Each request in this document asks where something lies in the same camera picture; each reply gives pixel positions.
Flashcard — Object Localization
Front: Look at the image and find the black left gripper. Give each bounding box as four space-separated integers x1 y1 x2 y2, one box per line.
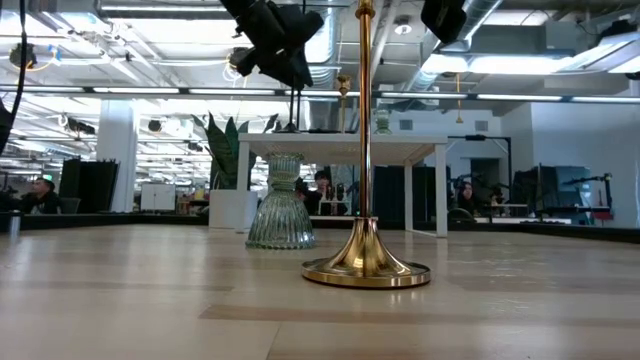
219 0 326 92

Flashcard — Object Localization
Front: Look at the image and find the white building column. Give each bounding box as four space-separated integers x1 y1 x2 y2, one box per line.
96 99 140 214

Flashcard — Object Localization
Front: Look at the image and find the person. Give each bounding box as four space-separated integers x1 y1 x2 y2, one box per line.
449 181 494 224
295 169 349 217
18 177 64 215

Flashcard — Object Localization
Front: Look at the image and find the black room partition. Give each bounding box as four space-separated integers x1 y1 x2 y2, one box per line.
372 164 452 226
58 158 121 215

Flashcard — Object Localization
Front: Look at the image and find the black aluminium table frame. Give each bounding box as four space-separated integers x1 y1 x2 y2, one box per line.
0 211 640 245

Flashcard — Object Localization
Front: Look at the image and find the green artificial plant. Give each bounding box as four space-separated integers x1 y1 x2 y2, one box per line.
191 111 280 191

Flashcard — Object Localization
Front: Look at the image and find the tall gold candlestick holder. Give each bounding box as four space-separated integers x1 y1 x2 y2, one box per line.
301 0 432 290
335 74 353 134

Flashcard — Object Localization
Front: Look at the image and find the silver ventilation duct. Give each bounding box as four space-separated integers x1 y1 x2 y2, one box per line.
299 0 347 87

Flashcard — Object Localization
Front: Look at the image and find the green ribbed glass candle holder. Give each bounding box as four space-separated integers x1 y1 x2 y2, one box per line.
244 152 317 251
373 108 394 136

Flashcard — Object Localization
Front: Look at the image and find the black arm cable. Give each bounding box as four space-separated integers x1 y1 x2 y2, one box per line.
0 0 28 151

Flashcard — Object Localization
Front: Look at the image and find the white plant pot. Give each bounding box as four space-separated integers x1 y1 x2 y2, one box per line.
208 188 260 230

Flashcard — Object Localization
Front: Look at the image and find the background robot station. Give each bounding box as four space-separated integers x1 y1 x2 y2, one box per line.
512 165 615 221

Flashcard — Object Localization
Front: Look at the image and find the tall black candlestick holder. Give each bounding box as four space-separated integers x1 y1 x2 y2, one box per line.
274 74 304 135
294 87 342 135

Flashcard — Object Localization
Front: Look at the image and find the black gantry frame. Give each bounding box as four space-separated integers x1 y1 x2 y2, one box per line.
447 133 513 204

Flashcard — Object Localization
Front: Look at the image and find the white cabinet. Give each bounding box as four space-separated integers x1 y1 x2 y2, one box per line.
139 183 177 212

